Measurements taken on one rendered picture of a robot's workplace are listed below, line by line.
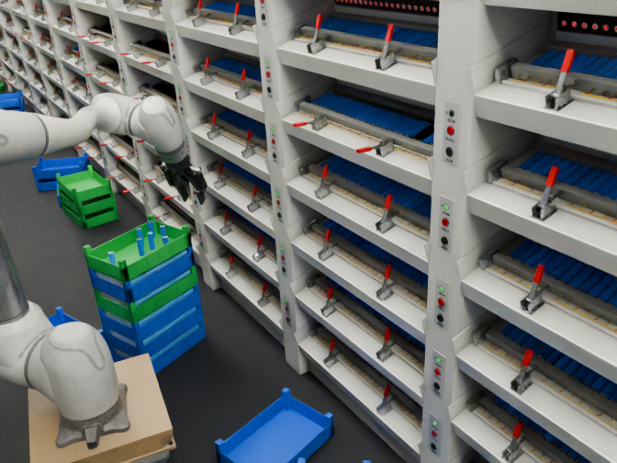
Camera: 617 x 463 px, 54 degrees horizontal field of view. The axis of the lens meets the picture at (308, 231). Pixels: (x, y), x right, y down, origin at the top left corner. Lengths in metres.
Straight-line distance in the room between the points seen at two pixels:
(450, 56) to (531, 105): 0.19
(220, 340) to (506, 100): 1.59
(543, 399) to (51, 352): 1.11
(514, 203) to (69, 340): 1.06
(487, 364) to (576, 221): 0.42
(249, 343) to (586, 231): 1.53
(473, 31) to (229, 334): 1.62
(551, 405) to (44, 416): 1.26
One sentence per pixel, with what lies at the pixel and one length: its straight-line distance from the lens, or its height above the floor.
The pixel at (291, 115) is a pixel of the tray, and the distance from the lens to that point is 1.76.
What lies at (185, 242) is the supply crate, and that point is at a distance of 2.20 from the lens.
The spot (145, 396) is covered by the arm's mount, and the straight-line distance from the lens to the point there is 1.80.
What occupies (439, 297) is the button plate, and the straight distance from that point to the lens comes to 1.39.
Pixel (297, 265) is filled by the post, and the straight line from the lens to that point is 1.95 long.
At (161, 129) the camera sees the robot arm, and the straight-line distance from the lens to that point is 1.78.
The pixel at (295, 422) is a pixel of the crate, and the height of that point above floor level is 0.00.
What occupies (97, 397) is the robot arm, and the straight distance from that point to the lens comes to 1.65.
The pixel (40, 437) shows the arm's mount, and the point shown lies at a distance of 1.78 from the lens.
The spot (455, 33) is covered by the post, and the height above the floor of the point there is 1.21.
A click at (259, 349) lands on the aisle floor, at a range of 2.33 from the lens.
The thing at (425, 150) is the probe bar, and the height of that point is 0.95.
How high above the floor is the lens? 1.40
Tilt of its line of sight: 27 degrees down
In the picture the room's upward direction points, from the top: 3 degrees counter-clockwise
